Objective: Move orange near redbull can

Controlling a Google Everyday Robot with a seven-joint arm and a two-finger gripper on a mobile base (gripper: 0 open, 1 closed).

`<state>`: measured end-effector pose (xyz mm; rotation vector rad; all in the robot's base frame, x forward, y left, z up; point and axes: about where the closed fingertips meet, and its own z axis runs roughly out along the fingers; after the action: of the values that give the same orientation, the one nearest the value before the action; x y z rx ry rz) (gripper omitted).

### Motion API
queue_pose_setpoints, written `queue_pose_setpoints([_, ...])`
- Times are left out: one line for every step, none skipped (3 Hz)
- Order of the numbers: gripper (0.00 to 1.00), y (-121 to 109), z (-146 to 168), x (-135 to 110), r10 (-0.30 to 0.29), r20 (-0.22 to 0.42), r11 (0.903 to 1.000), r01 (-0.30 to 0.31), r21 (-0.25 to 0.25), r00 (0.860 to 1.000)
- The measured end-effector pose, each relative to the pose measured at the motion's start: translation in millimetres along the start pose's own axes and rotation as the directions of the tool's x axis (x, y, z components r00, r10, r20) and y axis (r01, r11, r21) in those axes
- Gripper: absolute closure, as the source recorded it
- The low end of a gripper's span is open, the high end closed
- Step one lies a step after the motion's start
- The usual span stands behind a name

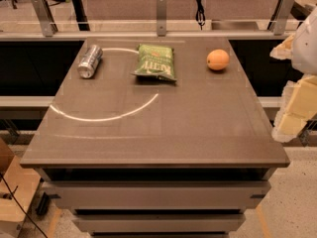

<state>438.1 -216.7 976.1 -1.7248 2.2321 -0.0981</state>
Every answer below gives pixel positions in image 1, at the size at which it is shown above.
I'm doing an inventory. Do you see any green chip bag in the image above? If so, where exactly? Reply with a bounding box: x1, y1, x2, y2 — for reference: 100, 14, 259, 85
133, 44, 176, 82

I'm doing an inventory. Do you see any black table leg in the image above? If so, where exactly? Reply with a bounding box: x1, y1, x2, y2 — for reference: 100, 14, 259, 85
71, 0, 90, 31

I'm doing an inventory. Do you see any cabinet drawer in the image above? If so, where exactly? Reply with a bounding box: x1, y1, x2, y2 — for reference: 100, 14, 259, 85
43, 181, 270, 210
73, 214, 245, 234

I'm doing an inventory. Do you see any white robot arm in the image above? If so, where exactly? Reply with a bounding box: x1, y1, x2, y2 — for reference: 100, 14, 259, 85
269, 8, 317, 143

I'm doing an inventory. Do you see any black cable at left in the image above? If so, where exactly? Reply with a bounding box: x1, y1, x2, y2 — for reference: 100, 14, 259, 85
0, 172, 50, 238

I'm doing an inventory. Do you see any silver redbull can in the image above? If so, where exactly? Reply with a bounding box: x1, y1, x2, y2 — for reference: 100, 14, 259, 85
77, 45, 103, 79

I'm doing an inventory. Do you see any lower cabinet drawer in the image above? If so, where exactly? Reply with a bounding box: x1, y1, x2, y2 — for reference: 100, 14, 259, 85
73, 214, 245, 234

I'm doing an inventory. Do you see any orange fruit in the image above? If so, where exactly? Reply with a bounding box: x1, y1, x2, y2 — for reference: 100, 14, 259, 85
207, 49, 230, 70

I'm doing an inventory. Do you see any wooden box at left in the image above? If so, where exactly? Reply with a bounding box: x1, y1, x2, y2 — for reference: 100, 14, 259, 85
0, 139, 40, 238

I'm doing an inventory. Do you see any hanging black cable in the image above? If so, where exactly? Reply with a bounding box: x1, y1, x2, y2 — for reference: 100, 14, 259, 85
193, 0, 207, 31

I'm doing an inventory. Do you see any left metal rail bracket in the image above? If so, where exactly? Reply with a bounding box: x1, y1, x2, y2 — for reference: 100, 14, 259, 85
31, 0, 57, 37

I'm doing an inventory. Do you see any upper cabinet drawer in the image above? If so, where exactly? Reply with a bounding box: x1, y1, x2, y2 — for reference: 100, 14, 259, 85
43, 181, 270, 210

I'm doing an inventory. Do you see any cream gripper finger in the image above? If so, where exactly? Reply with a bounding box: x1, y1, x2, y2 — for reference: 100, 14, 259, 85
271, 74, 317, 143
269, 35, 294, 60

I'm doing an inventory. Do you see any grey drawer cabinet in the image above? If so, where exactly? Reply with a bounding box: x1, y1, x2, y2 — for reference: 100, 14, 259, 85
21, 37, 289, 238

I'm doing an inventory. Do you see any middle metal rail bracket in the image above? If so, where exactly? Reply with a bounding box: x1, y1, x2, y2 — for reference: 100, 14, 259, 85
157, 0, 166, 37

